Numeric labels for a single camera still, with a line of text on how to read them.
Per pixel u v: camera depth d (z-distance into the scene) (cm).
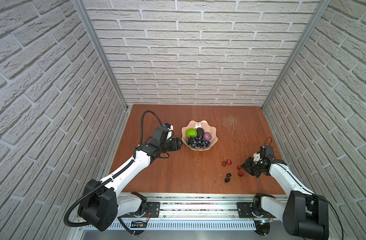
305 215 40
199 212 74
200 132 99
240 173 85
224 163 89
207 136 95
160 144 62
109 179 43
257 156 82
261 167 65
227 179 82
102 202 39
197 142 92
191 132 95
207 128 102
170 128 76
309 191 44
